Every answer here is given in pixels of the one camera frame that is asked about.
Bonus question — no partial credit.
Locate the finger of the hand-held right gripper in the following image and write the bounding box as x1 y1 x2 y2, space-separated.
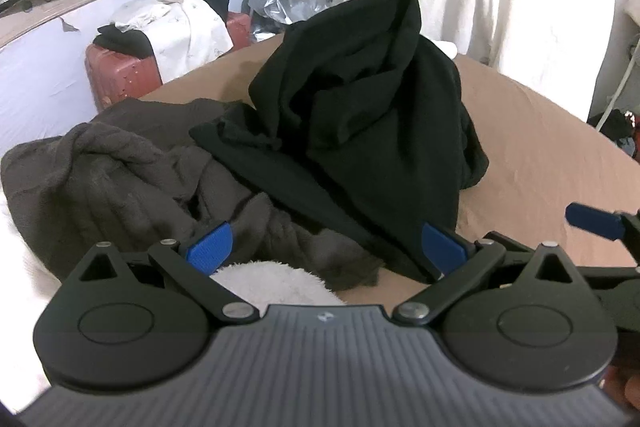
564 202 640 244
480 231 640 290

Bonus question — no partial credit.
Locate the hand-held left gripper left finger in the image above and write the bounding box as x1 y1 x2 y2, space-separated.
70 221 261 325

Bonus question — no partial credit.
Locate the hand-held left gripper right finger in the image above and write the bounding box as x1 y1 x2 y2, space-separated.
392 221 581 327

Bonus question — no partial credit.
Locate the white fluffy garment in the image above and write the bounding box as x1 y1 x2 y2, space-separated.
209 261 347 306

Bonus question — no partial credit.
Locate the black garment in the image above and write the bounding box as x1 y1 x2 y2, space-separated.
189 0 490 284

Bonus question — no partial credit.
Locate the dark clothes pile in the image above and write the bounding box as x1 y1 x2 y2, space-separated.
587 107 640 158

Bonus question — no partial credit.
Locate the dark grey fleece garment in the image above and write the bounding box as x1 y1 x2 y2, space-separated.
0 97 386 293

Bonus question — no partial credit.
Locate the red suitcase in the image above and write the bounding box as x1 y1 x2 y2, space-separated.
84 12 251 112

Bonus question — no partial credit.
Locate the black cloth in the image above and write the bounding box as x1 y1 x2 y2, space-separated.
94 26 155 60
192 0 231 20

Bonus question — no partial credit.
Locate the white cable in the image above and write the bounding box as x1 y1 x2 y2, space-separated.
595 34 640 130

